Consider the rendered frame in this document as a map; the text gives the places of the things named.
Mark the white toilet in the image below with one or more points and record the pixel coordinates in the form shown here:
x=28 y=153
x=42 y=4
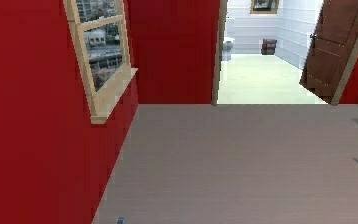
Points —
x=227 y=48

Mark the beige framed window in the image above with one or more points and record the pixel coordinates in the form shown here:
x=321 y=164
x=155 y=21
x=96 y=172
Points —
x=102 y=56

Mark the dark brown bin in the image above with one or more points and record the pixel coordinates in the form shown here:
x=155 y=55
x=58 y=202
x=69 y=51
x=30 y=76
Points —
x=269 y=46

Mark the small grey flat object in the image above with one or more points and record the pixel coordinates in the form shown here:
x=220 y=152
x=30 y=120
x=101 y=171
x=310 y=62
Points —
x=120 y=220

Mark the brown wooden room door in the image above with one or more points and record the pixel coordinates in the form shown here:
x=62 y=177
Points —
x=333 y=46

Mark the gold framed wall picture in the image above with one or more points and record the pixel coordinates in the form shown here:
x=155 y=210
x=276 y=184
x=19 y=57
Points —
x=264 y=5

